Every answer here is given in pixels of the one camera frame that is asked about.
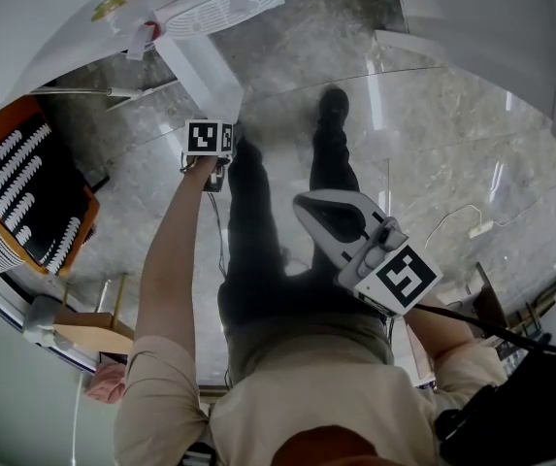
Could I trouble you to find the brown wooden board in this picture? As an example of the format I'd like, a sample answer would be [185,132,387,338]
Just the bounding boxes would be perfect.
[474,261,509,329]

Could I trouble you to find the person's chin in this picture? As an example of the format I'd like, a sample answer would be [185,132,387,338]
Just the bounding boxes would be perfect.
[271,424,390,466]

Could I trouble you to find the person's beige shirt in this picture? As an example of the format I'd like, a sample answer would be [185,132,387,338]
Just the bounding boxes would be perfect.
[112,316,509,466]

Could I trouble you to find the black harness strap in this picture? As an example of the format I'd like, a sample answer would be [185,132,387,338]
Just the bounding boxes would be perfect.
[180,442,218,466]

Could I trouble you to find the white power strip with cable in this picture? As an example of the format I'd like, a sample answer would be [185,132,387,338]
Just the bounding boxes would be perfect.
[424,204,539,250]

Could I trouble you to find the person's right forearm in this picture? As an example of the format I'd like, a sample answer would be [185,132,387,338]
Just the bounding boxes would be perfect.
[406,293,475,361]

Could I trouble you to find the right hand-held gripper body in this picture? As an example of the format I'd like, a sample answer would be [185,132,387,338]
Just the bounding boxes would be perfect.
[338,218,443,317]

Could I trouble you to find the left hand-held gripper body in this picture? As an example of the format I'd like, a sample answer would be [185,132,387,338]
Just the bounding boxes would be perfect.
[183,119,234,193]

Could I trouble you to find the black metal hip box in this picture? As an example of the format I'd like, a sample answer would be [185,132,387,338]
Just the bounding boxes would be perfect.
[435,345,556,466]

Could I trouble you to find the person's black trousers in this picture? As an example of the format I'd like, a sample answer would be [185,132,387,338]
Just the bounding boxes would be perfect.
[216,123,395,344]

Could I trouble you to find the wooden side table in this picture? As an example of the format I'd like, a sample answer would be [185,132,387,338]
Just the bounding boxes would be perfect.
[51,272,136,358]

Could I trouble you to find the black white wavy blanket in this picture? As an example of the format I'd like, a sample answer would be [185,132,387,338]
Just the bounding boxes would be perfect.
[0,114,94,276]

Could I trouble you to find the white water dispenser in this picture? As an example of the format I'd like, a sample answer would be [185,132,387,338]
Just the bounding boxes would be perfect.
[0,0,317,116]

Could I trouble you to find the thick black cable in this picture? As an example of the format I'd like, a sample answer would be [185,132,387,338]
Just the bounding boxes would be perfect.
[412,303,556,356]

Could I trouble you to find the pink cloth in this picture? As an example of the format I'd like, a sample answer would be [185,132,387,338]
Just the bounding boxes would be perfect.
[83,361,128,407]

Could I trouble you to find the grey white floor appliance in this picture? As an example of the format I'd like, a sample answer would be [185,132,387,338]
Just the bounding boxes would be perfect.
[22,294,78,353]

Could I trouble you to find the thin black cable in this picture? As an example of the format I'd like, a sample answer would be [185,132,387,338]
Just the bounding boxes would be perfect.
[207,191,233,279]

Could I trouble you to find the metal pole flat mop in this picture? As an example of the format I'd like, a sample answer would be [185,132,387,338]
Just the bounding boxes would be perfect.
[29,79,181,114]

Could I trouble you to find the person's left forearm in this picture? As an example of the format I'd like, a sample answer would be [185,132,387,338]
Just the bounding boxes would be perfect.
[134,155,220,358]

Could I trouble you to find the white framed glass door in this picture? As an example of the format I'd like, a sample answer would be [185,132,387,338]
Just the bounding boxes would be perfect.
[0,279,118,466]

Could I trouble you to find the person's right black shoe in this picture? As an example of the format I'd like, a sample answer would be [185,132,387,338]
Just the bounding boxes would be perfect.
[315,86,351,128]

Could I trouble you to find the thin striped cushion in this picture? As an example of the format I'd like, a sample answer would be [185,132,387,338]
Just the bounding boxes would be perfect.
[0,220,26,274]

